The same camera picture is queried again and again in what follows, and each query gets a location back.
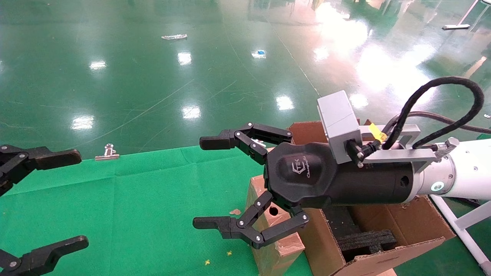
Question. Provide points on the black foam insert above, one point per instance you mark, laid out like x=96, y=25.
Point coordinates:
x=368, y=241

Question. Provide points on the white flat stand foot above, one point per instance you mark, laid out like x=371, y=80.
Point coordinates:
x=456, y=27

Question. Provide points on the small brown cardboard scrap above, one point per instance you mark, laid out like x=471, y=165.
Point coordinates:
x=235, y=212

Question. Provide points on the large open cardboard carton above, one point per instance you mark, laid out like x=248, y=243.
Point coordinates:
x=414, y=226

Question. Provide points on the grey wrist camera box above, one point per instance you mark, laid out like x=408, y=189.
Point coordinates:
x=339, y=119

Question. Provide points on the white pipe frame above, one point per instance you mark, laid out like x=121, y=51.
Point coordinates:
x=462, y=228

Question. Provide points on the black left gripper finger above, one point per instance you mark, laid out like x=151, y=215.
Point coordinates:
x=57, y=158
x=46, y=255

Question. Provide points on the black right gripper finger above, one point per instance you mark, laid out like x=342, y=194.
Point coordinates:
x=245, y=230
x=215, y=142

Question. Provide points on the green table cloth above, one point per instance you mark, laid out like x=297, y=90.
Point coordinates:
x=153, y=214

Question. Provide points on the small long cardboard box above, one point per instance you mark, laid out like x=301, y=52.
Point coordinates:
x=268, y=264

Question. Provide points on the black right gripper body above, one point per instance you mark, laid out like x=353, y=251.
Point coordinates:
x=303, y=176

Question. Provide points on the white plastic floor litter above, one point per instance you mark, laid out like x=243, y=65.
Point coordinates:
x=174, y=36

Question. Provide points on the grey metal camera bracket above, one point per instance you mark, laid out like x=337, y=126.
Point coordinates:
x=399, y=155

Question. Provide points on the silver binder clip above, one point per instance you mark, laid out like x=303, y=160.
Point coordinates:
x=107, y=156

